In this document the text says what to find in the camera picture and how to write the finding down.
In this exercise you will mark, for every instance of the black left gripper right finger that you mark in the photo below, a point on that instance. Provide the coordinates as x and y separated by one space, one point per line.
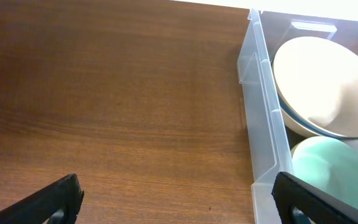
300 202

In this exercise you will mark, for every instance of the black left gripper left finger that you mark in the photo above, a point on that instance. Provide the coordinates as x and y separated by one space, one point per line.
59 202

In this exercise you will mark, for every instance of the small mint green bowl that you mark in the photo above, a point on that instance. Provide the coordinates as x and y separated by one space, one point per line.
329 165

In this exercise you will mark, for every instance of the large cream bowl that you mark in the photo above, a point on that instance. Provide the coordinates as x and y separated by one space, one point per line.
318 80
294 126

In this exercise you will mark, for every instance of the dark blue bowl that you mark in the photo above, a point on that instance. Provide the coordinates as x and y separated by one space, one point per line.
306 125

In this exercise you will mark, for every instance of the clear plastic storage container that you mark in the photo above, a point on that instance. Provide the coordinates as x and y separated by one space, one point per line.
270 141

